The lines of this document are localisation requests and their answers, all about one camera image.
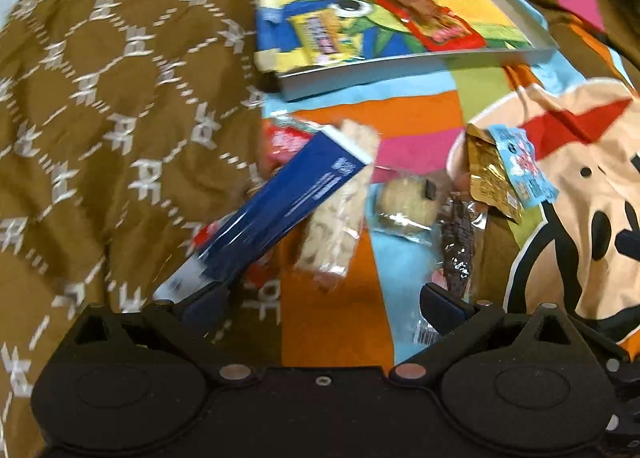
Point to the white rice cracker bar packet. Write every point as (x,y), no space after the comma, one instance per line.
(332,208)

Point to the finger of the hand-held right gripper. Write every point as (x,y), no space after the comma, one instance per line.
(622,383)

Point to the blue snack box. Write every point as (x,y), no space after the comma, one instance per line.
(285,193)

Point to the brown patterned blanket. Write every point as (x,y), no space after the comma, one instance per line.
(125,137)

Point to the light blue snack packet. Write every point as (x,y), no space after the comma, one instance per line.
(522,172)

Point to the colourful printed blanket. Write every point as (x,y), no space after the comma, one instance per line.
(575,147)

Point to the gold foil snack packet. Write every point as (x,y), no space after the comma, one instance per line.
(482,182)

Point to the round cookie packet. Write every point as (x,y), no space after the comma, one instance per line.
(405,200)

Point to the red quail egg packet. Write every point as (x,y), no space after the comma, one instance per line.
(280,140)

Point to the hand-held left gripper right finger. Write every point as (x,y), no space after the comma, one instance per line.
(442,303)

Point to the yellow snack packet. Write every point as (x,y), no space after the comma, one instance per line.
(320,35)

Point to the red meat snack packet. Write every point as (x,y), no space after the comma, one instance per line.
(430,22)

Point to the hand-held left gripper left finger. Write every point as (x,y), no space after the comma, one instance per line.
(212,298)

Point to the dark dried meat packet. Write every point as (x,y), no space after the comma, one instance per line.
(457,248)

